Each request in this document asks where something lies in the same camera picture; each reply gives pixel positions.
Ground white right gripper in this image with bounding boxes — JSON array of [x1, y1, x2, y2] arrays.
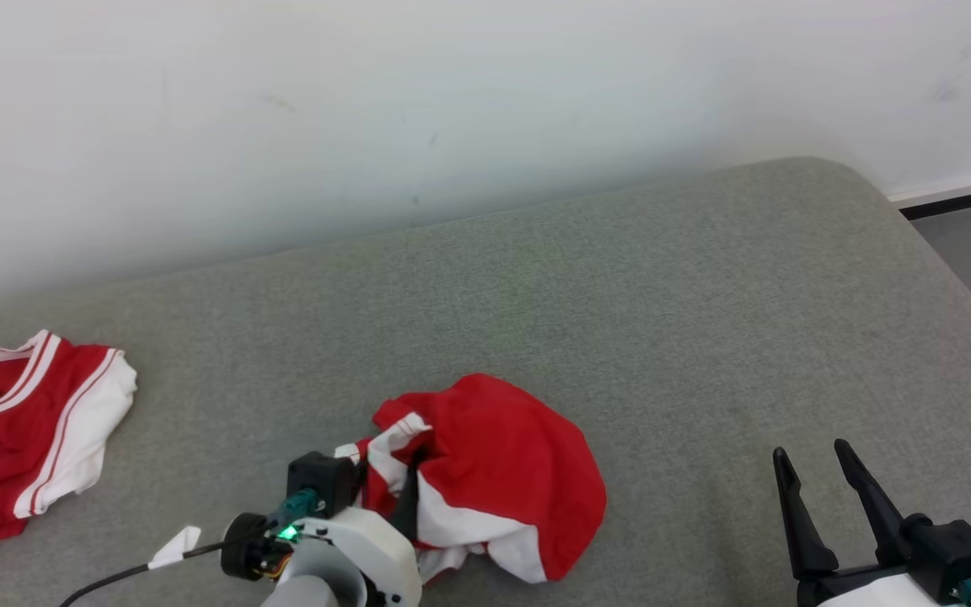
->
[[772, 438, 971, 607]]

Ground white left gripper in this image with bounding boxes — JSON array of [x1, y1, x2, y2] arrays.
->
[[294, 447, 430, 607]]

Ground red shorts with white trim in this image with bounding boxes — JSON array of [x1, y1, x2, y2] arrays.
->
[[335, 373, 609, 587]]

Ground white and black baseboard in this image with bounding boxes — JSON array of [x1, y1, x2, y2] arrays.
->
[[888, 164, 971, 222]]

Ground white cable label tag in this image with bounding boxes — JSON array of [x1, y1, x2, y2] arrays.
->
[[148, 525, 202, 571]]

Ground thin black cable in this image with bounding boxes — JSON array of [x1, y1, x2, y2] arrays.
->
[[58, 540, 229, 607]]

